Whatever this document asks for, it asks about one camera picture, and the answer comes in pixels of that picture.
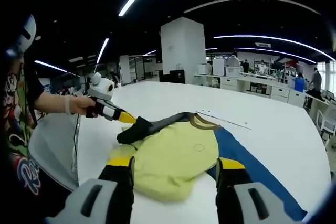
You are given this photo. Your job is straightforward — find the yellow and blue garment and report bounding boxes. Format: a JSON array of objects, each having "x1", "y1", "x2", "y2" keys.
[{"x1": 109, "y1": 112, "x2": 308, "y2": 221}]

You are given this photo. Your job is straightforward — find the grey mesh chair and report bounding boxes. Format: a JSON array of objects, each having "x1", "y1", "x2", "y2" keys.
[{"x1": 28, "y1": 113, "x2": 79, "y2": 192}]

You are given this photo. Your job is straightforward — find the blue container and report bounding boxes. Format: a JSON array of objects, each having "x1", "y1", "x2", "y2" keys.
[{"x1": 294, "y1": 76, "x2": 306, "y2": 92}]

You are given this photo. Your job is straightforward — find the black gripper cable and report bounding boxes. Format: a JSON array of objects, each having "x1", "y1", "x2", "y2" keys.
[{"x1": 73, "y1": 113, "x2": 81, "y2": 156}]

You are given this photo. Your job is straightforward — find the black low cabinet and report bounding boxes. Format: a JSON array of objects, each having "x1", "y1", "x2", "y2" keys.
[{"x1": 159, "y1": 69, "x2": 186, "y2": 84}]

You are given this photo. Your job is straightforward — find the white square pillar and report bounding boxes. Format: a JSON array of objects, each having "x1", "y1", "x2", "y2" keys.
[{"x1": 160, "y1": 16, "x2": 207, "y2": 84}]

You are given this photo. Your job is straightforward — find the person's left hand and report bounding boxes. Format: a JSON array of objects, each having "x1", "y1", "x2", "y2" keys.
[{"x1": 70, "y1": 95, "x2": 97, "y2": 116}]

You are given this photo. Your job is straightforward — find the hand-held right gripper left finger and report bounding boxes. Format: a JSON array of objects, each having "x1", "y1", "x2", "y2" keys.
[{"x1": 45, "y1": 155, "x2": 136, "y2": 224}]

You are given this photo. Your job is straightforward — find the white box appliance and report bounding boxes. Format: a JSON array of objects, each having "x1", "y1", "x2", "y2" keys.
[
  {"x1": 198, "y1": 63, "x2": 212, "y2": 75},
  {"x1": 212, "y1": 58, "x2": 226, "y2": 76}
]

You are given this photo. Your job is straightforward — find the person's printed black shirt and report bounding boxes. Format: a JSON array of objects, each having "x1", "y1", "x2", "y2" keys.
[{"x1": 0, "y1": 58, "x2": 77, "y2": 224}]

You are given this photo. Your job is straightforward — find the white worn device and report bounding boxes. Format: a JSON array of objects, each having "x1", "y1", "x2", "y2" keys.
[{"x1": 15, "y1": 14, "x2": 37, "y2": 53}]

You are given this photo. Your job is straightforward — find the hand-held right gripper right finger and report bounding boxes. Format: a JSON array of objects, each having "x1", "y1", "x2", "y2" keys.
[{"x1": 215, "y1": 157, "x2": 305, "y2": 224}]

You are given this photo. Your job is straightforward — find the white storage cabinet row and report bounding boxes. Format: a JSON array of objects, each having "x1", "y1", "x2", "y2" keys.
[{"x1": 194, "y1": 73, "x2": 307, "y2": 108}]

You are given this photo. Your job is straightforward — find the white table strip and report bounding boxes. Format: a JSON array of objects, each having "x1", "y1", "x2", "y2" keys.
[{"x1": 196, "y1": 108, "x2": 252, "y2": 131}]

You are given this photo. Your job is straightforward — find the white wristband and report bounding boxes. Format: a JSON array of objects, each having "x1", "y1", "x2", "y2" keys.
[{"x1": 64, "y1": 95, "x2": 72, "y2": 114}]

